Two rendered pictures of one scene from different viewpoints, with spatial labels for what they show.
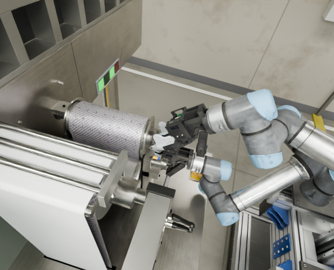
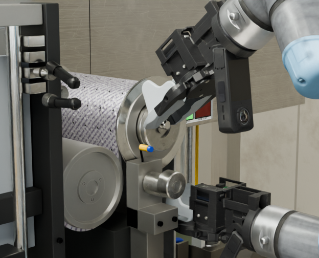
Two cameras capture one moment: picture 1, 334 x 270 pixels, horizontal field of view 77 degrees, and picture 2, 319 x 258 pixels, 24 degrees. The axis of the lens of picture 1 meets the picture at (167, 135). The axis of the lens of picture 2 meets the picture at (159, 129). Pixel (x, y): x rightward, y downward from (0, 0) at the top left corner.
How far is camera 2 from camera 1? 0.80 m
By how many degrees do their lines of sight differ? 47
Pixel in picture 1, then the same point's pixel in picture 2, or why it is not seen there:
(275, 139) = not seen: outside the picture
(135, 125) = (127, 84)
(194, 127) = (207, 48)
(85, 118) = not seen: hidden behind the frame
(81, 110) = not seen: hidden behind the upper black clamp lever
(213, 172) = (302, 239)
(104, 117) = (82, 78)
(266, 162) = (300, 57)
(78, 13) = not seen: outside the picture
